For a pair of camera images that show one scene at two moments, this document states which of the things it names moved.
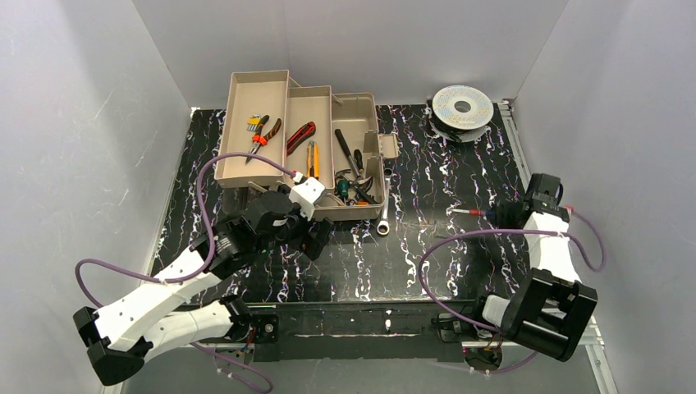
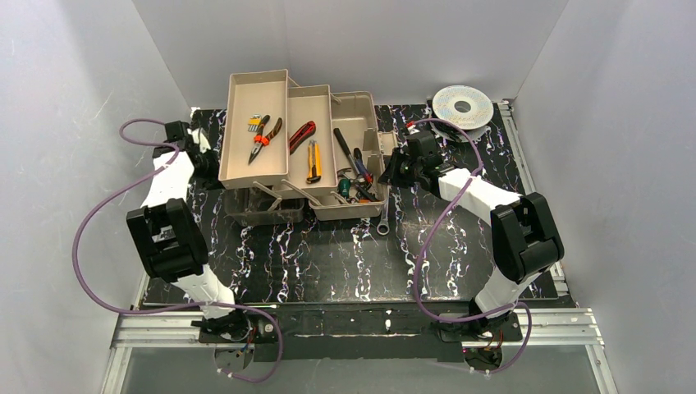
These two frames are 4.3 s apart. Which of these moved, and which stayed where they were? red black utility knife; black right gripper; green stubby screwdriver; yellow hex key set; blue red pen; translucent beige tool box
Moved: black right gripper; blue red pen
Stayed: red black utility knife; translucent beige tool box; green stubby screwdriver; yellow hex key set
